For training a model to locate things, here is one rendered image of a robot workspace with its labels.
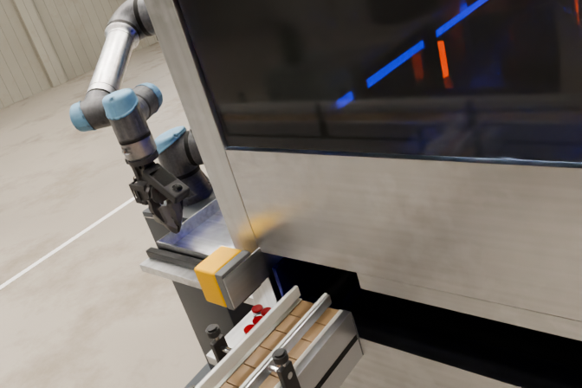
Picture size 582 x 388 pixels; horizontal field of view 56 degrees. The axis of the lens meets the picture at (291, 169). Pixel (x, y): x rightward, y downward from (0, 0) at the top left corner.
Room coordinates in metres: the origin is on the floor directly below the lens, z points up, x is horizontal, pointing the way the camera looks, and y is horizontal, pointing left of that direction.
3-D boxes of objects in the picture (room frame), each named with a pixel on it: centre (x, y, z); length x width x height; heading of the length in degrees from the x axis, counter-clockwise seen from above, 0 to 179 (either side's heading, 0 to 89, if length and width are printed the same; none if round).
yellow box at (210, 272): (0.80, 0.16, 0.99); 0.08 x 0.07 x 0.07; 45
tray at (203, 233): (1.14, 0.15, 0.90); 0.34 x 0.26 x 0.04; 45
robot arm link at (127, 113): (1.22, 0.32, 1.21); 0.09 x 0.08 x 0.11; 166
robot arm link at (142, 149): (1.21, 0.32, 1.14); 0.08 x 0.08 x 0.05
